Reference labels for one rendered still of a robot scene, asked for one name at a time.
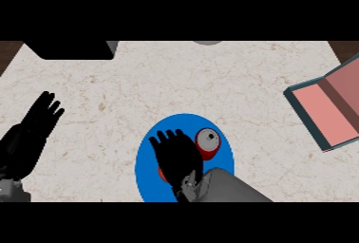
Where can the blue round plate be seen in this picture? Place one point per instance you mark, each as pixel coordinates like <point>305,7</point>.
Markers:
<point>147,164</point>

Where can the red tomato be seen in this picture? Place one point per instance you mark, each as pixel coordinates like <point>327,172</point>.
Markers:
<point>161,176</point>

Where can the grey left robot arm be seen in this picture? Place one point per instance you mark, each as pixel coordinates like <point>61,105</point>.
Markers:
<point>14,190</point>

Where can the grey rounded object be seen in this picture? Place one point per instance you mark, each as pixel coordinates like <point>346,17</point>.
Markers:
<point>207,42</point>

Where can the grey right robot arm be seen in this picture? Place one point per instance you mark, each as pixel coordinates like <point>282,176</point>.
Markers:
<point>234,188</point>

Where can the red can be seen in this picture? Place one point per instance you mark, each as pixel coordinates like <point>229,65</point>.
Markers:
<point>209,142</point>

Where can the pink and teal cardboard box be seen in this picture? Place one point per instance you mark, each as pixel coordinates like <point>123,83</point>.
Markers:
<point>331,110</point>

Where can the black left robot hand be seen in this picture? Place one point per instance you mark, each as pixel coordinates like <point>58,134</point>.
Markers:
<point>28,139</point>

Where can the black appliance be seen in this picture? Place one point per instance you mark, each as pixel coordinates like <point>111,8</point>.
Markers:
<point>70,49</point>

